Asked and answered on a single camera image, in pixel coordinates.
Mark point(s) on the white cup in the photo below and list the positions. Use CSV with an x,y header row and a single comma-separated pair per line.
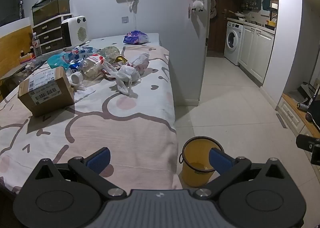
x,y
76,77

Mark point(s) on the white plastic bag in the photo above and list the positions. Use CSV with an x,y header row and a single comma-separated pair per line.
x,y
126,72

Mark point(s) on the purple tissue pack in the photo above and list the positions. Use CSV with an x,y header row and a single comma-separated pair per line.
x,y
135,37

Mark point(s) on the hanging bags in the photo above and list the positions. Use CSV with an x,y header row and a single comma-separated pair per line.
x,y
213,5

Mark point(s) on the silver spray can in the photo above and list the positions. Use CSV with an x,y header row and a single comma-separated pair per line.
x,y
302,106

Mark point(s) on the clear water bottle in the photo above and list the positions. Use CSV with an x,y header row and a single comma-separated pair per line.
x,y
37,45

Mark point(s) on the white washing machine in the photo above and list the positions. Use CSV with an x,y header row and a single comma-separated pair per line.
x,y
233,43

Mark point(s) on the yellow plastic bucket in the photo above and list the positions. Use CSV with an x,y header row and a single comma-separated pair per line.
x,y
192,160

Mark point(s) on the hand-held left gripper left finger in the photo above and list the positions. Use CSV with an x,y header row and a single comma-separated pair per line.
x,y
98,159

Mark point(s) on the white plush sheep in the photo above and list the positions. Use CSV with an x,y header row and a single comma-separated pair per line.
x,y
198,5

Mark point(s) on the white bed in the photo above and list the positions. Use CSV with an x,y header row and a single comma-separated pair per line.
x,y
142,37

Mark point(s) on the grey board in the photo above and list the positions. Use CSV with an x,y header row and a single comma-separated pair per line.
x,y
15,70

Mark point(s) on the glass fish tank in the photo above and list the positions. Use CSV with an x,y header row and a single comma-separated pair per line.
x,y
50,9

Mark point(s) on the gold wrapper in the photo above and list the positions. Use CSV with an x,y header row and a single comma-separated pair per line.
x,y
121,59

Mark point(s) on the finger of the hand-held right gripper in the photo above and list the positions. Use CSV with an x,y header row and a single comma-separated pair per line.
x,y
303,142

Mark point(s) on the clear plastic jar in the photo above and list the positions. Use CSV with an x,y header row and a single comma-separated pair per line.
x,y
110,52

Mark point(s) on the white wall switch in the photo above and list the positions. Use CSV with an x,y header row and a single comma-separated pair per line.
x,y
125,20

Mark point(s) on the dark cloth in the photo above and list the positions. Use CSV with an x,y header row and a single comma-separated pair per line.
x,y
314,113

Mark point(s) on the clear bottle with red label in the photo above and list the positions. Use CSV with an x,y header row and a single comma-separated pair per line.
x,y
93,65

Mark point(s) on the clear plastic bag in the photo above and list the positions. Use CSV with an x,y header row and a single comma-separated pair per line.
x,y
141,60

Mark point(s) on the teal plastic wrapper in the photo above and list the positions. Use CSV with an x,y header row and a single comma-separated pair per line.
x,y
56,60

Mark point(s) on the blue and white snack packet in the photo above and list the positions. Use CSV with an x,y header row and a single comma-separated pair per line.
x,y
86,50

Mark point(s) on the white heater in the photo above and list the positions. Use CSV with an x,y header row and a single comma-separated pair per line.
x,y
77,30

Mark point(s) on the white lower kitchen cabinets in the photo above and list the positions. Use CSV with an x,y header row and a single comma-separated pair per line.
x,y
255,50

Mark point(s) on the blue hanging pouch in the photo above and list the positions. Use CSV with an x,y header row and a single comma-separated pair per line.
x,y
266,3

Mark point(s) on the brown cardboard box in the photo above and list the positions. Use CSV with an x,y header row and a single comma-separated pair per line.
x,y
47,93

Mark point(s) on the brown door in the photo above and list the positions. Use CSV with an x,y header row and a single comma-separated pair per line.
x,y
221,30

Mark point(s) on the wooden platform with drawers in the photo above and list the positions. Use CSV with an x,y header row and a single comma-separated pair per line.
x,y
291,115

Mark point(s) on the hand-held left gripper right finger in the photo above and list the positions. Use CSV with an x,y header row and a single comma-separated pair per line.
x,y
220,159

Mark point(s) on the dark drawer cabinet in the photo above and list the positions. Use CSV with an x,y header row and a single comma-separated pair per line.
x,y
50,35

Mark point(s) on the blue and red snack packet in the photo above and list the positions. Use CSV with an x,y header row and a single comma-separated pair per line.
x,y
73,63

